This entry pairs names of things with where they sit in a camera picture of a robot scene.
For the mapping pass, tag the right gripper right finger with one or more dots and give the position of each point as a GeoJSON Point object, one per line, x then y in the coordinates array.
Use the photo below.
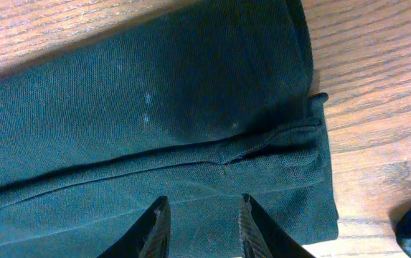
{"type": "Point", "coordinates": [260, 235]}

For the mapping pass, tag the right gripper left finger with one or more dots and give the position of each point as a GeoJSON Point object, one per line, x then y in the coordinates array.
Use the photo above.
{"type": "Point", "coordinates": [148, 237]}

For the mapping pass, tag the black t-shirt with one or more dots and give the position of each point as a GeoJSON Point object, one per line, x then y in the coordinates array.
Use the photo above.
{"type": "Point", "coordinates": [201, 105]}

